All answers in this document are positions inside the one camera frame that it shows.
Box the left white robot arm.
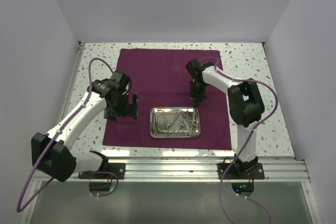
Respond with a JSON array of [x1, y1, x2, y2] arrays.
[[31, 71, 138, 182]]

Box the aluminium rail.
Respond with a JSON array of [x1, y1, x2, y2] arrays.
[[34, 157, 310, 183], [56, 41, 86, 125]]

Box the steel forceps in tray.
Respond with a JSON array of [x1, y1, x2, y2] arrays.
[[162, 112, 171, 133]]

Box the aluminium left rail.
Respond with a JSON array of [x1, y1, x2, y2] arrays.
[[56, 41, 86, 125]]

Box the steel tweezers in tray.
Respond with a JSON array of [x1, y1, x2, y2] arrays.
[[168, 111, 185, 133]]

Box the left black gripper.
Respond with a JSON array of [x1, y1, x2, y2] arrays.
[[105, 91, 137, 121]]

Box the steel instrument tray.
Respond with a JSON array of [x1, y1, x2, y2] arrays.
[[150, 107, 201, 138]]

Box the aluminium front rail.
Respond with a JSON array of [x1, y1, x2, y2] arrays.
[[34, 157, 310, 183]]

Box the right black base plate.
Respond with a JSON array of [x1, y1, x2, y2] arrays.
[[224, 156, 265, 179]]

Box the steel scissors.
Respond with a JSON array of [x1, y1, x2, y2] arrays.
[[188, 106, 198, 126], [182, 112, 196, 137]]

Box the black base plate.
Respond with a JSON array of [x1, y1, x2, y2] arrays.
[[78, 162, 126, 179], [224, 156, 265, 179]]

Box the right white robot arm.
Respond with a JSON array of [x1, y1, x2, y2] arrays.
[[186, 59, 265, 178]]

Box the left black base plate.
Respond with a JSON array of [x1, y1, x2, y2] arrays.
[[78, 162, 126, 179]]

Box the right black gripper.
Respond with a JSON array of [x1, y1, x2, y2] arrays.
[[190, 80, 207, 106]]

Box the purple cloth wrap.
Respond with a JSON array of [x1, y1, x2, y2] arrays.
[[103, 49, 232, 150]]

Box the steel scissors in tray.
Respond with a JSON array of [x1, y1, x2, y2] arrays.
[[182, 112, 196, 137]]

